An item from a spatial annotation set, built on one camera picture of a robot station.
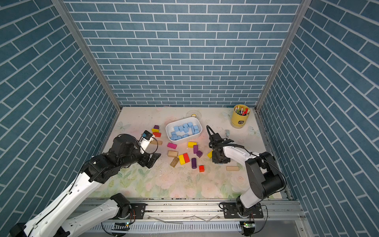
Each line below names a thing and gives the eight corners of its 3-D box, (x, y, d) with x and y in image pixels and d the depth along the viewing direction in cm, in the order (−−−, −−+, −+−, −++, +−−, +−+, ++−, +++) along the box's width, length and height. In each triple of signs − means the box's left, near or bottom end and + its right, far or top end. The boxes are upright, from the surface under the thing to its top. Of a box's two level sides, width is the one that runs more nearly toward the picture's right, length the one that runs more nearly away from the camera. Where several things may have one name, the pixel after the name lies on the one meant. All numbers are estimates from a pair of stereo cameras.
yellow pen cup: (231, 128, 109) (235, 115, 98) (229, 117, 117) (233, 104, 106) (246, 128, 110) (252, 115, 98) (243, 117, 117) (248, 104, 106)
